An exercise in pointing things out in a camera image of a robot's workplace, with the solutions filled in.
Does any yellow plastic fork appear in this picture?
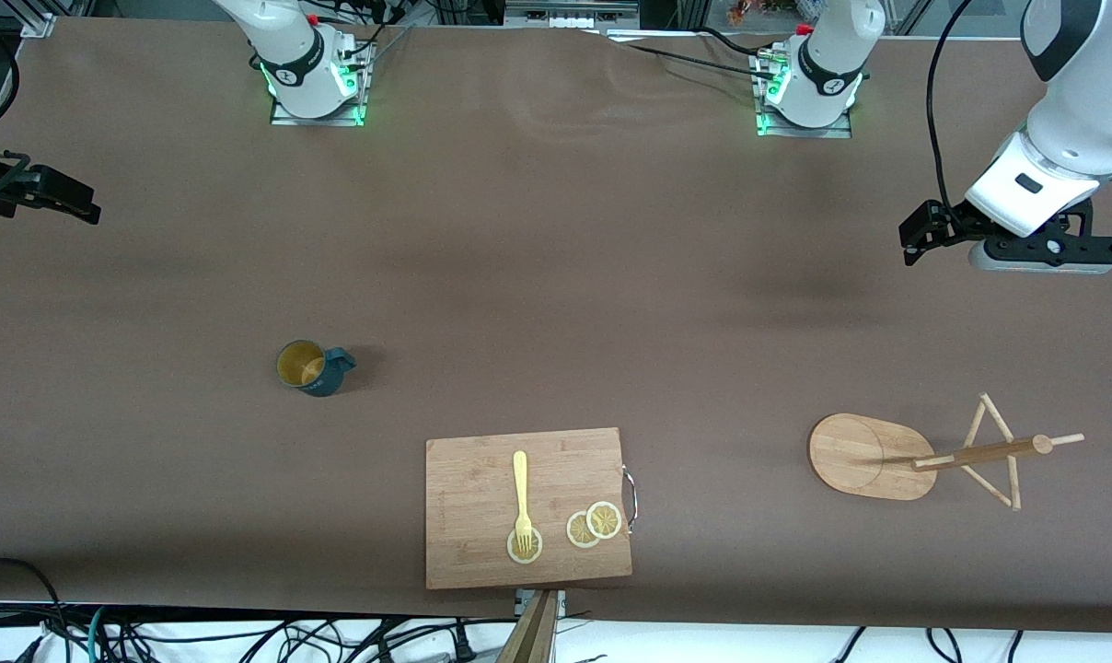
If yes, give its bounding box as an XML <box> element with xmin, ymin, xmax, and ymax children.
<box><xmin>512</xmin><ymin>449</ymin><xmax>535</xmax><ymax>556</ymax></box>

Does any brown table cover sheet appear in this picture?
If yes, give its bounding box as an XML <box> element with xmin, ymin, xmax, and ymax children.
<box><xmin>0</xmin><ymin>14</ymin><xmax>1112</xmax><ymax>636</ymax></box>

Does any wooden cutting board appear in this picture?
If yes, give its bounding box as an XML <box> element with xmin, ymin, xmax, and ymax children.
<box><xmin>424</xmin><ymin>426</ymin><xmax>634</xmax><ymax>590</ymax></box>

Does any wooden camera post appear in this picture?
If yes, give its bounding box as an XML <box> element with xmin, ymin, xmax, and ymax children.
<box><xmin>496</xmin><ymin>589</ymin><xmax>559</xmax><ymax>663</ymax></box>

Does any black cable on table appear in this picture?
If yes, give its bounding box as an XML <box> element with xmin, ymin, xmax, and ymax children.
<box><xmin>602</xmin><ymin>29</ymin><xmax>782</xmax><ymax>84</ymax></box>
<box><xmin>697</xmin><ymin>26</ymin><xmax>787</xmax><ymax>58</ymax></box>

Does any teal ribbed cup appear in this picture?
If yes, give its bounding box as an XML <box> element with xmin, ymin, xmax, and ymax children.
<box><xmin>276</xmin><ymin>339</ymin><xmax>358</xmax><ymax>399</ymax></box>

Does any lemon slice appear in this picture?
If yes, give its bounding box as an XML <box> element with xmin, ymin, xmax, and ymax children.
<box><xmin>506</xmin><ymin>525</ymin><xmax>544</xmax><ymax>564</ymax></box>
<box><xmin>585</xmin><ymin>500</ymin><xmax>623</xmax><ymax>541</ymax></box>
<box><xmin>565</xmin><ymin>509</ymin><xmax>603</xmax><ymax>550</ymax></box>

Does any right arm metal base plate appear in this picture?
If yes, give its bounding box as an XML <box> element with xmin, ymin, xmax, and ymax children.
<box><xmin>269</xmin><ymin>41</ymin><xmax>368</xmax><ymax>127</ymax></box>

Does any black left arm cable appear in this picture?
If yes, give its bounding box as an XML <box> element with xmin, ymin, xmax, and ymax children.
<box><xmin>924</xmin><ymin>0</ymin><xmax>980</xmax><ymax>227</ymax></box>

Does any teal floor cable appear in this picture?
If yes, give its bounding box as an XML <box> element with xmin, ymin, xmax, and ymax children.
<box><xmin>85</xmin><ymin>603</ymin><xmax>120</xmax><ymax>663</ymax></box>

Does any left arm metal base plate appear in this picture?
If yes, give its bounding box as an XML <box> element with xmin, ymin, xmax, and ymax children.
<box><xmin>754</xmin><ymin>51</ymin><xmax>853</xmax><ymax>139</ymax></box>

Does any wooden cup rack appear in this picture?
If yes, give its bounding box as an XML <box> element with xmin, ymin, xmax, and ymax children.
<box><xmin>807</xmin><ymin>393</ymin><xmax>1086</xmax><ymax>512</ymax></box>

